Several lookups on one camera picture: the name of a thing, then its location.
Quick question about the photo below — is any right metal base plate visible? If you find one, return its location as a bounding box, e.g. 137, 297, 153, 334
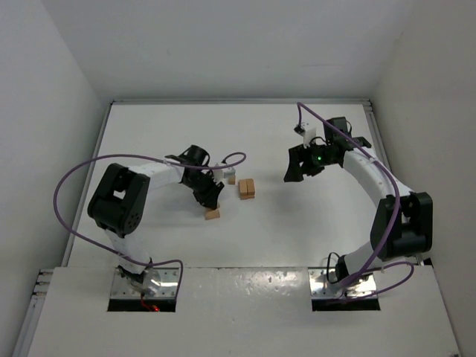
308, 268, 377, 300

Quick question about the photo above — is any wood block one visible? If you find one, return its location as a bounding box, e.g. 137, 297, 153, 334
205, 208, 221, 220

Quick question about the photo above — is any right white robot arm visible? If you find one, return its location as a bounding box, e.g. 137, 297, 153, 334
283, 117, 433, 286

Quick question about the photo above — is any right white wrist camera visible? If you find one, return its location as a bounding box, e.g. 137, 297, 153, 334
294, 122, 316, 148

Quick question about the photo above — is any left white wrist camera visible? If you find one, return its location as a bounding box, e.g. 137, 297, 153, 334
212, 164, 236, 183

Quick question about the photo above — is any purple cable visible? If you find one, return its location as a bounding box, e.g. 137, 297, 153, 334
295, 103, 416, 300
53, 151, 247, 298

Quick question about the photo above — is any metal base plate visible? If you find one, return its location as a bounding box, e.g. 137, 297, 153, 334
308, 268, 377, 300
109, 267, 181, 300

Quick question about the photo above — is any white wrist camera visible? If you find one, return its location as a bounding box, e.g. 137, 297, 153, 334
294, 122, 316, 148
212, 164, 236, 183

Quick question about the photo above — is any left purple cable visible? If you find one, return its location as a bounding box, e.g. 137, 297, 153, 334
53, 151, 247, 298

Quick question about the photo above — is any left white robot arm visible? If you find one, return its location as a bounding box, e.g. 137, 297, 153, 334
87, 145, 225, 286

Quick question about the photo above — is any wood block four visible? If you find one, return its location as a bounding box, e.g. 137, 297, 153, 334
238, 179, 248, 199

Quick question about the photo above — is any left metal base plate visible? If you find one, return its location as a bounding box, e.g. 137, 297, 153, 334
109, 267, 181, 300

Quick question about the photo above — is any wood block three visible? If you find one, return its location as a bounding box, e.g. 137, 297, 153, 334
246, 178, 256, 199

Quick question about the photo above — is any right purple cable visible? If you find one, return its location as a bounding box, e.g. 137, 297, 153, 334
295, 103, 416, 300

